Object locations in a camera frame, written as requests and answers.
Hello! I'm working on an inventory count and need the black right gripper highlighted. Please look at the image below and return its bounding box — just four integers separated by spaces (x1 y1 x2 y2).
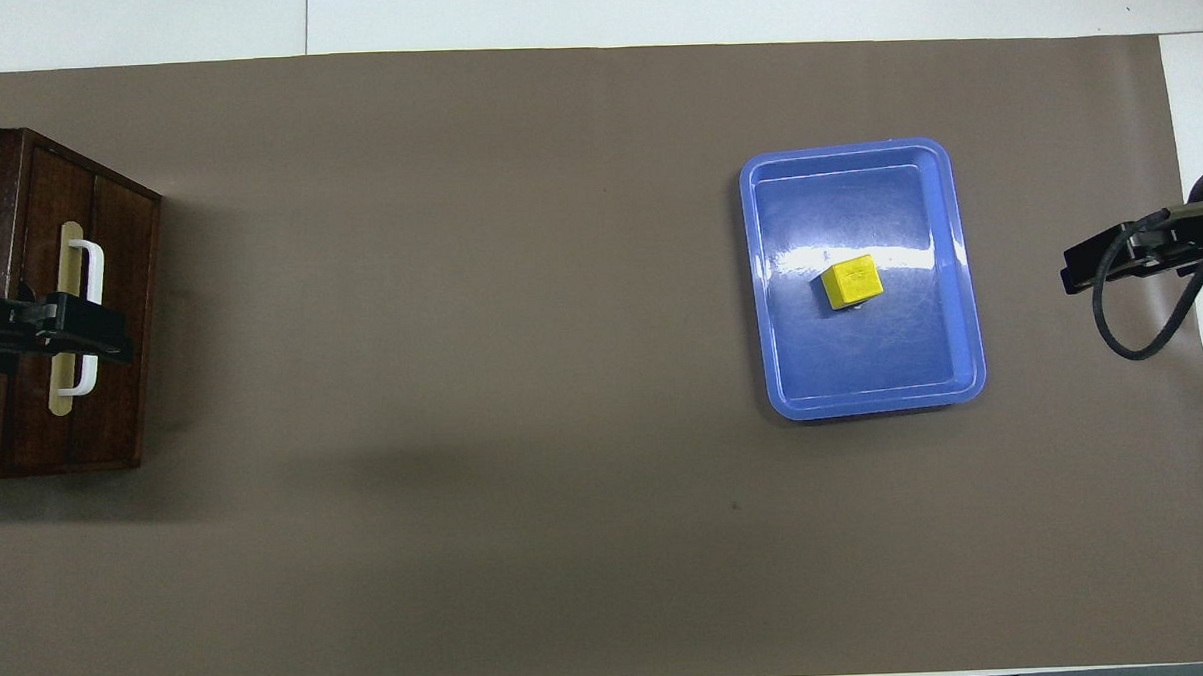
1058 200 1203 298

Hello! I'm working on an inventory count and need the wooden drawer with white handle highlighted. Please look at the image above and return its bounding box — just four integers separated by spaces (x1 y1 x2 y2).
0 124 173 477

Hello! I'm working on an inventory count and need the yellow cube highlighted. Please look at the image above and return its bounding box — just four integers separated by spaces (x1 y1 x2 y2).
820 253 885 313

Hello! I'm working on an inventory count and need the blue plastic tray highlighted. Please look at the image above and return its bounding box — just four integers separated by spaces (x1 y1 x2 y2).
737 135 989 423

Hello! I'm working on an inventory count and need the brown paper table mat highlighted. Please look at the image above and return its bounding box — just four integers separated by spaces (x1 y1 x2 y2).
0 23 1203 676

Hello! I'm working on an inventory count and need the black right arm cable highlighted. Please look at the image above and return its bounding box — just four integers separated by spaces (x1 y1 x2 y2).
1089 211 1203 364

